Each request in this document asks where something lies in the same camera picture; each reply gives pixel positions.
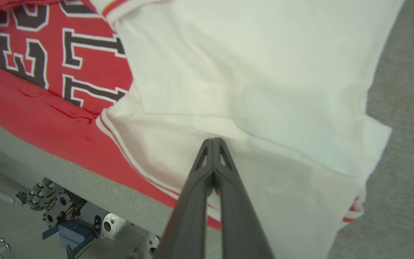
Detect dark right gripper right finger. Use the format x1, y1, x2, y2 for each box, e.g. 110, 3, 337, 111
212, 137, 274, 259

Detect red and white jersey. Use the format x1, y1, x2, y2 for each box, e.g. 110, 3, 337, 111
0, 0, 407, 259

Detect metal mecanum wheel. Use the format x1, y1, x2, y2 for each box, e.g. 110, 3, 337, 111
16, 177, 87, 229

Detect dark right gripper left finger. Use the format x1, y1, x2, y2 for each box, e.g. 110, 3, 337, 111
153, 138, 216, 259

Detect robot wheeled base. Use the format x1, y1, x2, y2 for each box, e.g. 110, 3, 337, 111
0, 135, 162, 259

